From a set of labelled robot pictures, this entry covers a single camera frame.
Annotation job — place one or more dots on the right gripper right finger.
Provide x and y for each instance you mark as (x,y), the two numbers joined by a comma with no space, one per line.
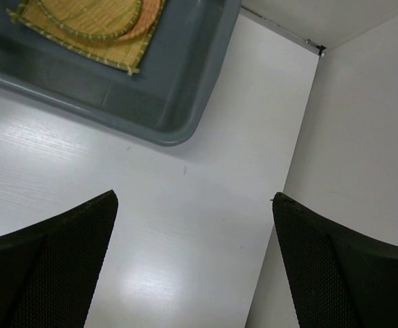
(338,277)

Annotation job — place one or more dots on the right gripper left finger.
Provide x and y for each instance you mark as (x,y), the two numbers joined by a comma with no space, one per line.
(49,270)

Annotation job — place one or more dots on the square bamboo mat tray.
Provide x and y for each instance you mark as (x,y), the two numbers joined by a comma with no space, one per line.
(123,55)

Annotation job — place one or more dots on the round green-rimmed bamboo tray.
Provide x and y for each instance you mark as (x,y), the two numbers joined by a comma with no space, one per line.
(92,20)

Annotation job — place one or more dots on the round orange woven tray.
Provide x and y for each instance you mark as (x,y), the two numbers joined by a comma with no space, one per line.
(147,16)

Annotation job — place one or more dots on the grey plastic bin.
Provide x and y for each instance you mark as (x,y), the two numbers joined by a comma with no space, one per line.
(162,103)

